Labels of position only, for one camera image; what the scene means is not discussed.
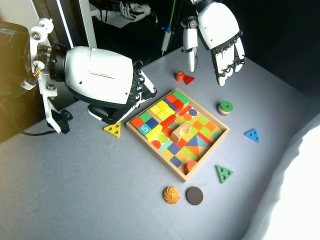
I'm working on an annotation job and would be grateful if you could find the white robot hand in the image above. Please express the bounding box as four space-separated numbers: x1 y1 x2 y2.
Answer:
180 0 247 87
63 45 158 125

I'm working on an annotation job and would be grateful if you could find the spare white robot hand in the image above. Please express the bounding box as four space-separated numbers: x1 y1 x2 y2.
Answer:
119 0 152 23

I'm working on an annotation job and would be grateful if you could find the green rectangular block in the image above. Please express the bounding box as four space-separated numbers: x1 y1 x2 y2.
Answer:
172 90 191 105

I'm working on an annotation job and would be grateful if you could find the wooden block tray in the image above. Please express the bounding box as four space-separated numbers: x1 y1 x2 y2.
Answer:
125 87 231 183

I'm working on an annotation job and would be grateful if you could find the white connector stick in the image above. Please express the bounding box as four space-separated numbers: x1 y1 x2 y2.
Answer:
161 29 176 57

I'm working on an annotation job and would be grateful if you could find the white board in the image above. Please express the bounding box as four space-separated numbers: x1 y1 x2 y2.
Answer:
91 11 131 30

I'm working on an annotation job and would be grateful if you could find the yellow triangle with holes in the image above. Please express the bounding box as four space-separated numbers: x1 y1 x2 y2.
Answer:
103 121 122 139

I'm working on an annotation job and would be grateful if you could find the orange cube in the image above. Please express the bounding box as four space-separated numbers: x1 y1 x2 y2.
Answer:
130 117 145 129

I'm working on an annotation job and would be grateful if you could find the black column with light strip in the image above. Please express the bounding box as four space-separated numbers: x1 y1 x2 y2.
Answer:
49 0 87 50

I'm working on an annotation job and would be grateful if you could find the green cube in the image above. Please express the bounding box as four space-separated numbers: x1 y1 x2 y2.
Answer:
138 111 153 123

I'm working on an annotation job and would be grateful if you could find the red triangle with holes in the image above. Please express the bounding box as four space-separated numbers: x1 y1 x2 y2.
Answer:
182 74 196 86

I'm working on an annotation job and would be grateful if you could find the yellow cube number two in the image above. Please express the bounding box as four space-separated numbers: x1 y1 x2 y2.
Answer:
149 104 163 116

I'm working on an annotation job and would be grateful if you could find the plain yellow cube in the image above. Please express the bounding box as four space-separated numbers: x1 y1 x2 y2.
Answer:
156 99 171 110

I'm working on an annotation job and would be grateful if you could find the dark blue cube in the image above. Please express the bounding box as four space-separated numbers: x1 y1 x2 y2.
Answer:
145 117 160 129

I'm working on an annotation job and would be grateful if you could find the light blue cube number five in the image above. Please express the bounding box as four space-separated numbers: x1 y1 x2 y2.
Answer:
137 124 153 136

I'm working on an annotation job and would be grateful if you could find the yellow cube number five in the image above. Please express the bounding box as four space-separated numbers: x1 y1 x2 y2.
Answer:
156 110 171 121

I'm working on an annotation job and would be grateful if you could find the white cabinet panel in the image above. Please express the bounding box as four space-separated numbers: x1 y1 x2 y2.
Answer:
0 0 61 51

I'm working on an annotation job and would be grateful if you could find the grey table cloth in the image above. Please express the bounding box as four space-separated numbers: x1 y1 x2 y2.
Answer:
0 46 320 240

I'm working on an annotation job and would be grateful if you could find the blue triangle with holes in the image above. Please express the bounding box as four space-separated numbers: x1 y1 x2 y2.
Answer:
244 128 261 144

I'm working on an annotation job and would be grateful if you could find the orange swirl toy cookie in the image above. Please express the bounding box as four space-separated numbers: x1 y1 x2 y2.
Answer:
162 185 181 205

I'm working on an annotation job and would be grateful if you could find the green triangle with holes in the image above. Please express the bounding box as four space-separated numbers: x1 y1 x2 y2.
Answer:
215 164 235 185

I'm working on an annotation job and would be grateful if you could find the brown chocolate toy cookie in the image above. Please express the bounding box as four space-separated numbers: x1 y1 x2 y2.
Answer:
185 186 204 206

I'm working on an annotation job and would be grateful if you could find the green cable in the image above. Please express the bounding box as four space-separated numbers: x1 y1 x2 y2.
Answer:
168 0 178 32

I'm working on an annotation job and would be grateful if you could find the white post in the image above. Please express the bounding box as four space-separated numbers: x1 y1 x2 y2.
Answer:
78 0 98 50

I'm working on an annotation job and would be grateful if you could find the multicolour stacked ring tower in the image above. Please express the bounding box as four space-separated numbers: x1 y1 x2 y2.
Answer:
216 100 234 118

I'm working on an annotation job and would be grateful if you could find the black cable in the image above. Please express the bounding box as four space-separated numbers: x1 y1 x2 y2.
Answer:
13 109 61 137

